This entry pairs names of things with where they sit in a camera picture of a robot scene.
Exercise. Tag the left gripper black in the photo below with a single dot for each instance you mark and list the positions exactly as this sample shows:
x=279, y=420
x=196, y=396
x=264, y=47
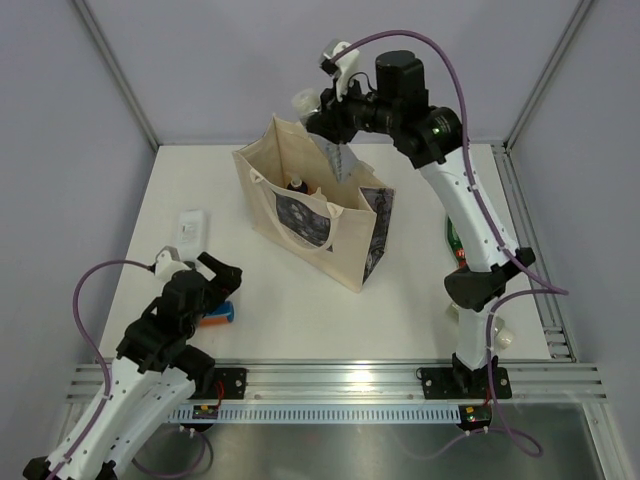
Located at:
x=226, y=281

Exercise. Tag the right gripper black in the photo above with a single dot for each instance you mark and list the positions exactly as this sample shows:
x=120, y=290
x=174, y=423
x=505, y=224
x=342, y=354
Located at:
x=332, y=121

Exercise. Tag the silver blue tube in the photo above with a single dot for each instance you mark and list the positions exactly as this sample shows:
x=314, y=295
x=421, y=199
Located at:
x=342, y=160

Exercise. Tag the orange blue spray bottle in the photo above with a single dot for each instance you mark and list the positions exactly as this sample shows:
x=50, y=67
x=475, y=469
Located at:
x=296, y=184

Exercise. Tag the beige pump bottle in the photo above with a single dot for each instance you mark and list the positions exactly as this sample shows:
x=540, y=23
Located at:
x=319, y=195

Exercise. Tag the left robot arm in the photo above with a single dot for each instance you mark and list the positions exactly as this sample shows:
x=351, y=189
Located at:
x=155, y=371

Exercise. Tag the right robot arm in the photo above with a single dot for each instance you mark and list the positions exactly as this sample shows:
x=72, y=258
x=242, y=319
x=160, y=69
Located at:
x=432, y=139

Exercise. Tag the beige canvas tote bag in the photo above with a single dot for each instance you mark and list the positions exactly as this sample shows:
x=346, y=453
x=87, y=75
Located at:
x=344, y=237

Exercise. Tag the white bottle black cap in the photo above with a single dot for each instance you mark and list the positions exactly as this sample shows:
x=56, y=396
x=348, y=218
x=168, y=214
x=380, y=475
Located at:
x=192, y=230

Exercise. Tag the lying green bottle beige cap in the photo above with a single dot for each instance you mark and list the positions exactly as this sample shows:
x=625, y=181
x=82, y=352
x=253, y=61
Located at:
x=503, y=337

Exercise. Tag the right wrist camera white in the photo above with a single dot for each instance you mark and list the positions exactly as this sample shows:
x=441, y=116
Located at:
x=339, y=62

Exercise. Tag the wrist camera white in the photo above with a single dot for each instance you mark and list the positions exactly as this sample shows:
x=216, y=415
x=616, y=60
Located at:
x=339, y=62
x=168, y=263

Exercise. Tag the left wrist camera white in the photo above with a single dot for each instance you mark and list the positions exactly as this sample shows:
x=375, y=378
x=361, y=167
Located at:
x=168, y=263

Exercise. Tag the white slotted cable duct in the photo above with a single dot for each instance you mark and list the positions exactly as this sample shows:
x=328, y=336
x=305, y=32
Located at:
x=317, y=414

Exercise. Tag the right aluminium frame post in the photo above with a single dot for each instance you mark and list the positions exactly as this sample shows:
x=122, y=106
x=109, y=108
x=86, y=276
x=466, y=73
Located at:
x=554, y=61

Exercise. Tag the aluminium frame post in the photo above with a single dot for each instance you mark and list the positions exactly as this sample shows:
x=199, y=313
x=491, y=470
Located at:
x=554, y=61
x=88, y=19

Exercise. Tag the left aluminium frame post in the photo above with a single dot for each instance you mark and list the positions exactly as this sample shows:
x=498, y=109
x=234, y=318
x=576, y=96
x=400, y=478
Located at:
x=88, y=19

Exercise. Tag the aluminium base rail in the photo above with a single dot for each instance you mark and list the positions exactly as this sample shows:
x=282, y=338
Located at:
x=376, y=382

